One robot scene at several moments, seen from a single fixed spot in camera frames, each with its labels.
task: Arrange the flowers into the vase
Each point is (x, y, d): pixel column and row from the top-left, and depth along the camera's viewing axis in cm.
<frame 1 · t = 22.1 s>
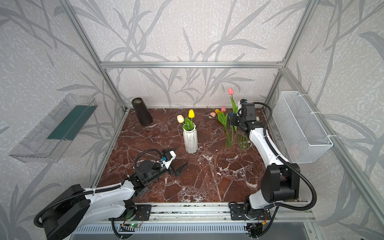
left hand: (183, 152, 76), fingers open
right hand: (232, 112, 87), fingers closed
black cylindrical vase: (144, 115, 106), point 9 cm above the table
white ribbed ceramic vase: (190, 140, 86), point 16 cm above the table
cream white tulip: (180, 119, 75), point 32 cm above the table
yellow tulip: (191, 114, 79), point 30 cm above the table

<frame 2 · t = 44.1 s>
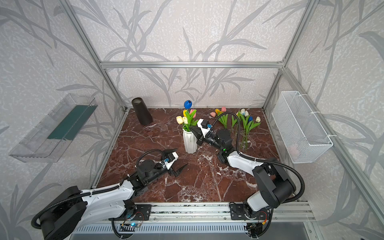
left hand: (183, 152, 77), fingers open
right hand: (190, 123, 76), fingers closed
white tulip: (185, 120, 72), point 33 cm above the table
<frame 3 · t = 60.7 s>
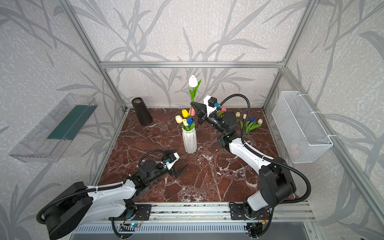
left hand: (183, 153, 78), fingers open
right hand: (192, 99, 68), fingers closed
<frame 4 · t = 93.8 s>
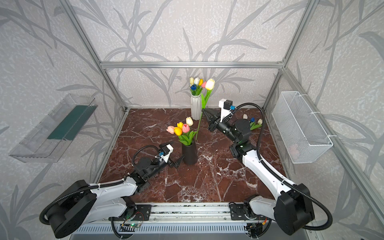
left hand: (180, 143, 77), fingers open
right hand: (204, 105, 66), fingers closed
black cylindrical vase: (190, 154, 84), point 12 cm above the table
white ribbed ceramic vase: (196, 107, 106), point 13 cm above the table
cream white tulip: (191, 80, 95), point 32 cm above the table
yellow tulip: (200, 82, 95), point 31 cm above the table
white tulip 2: (196, 80, 91), point 34 cm above the table
pink tulip: (203, 84, 95), point 31 cm above the table
cream tulip: (189, 121, 75), point 31 cm above the table
pink yellow tulip bundle: (182, 130, 71), point 31 cm above the table
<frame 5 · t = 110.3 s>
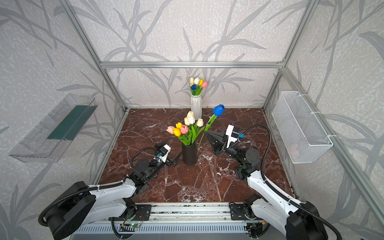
left hand: (176, 141, 77), fingers open
right hand: (206, 128, 61), fingers closed
white tulip 3: (199, 123, 71), point 33 cm above the table
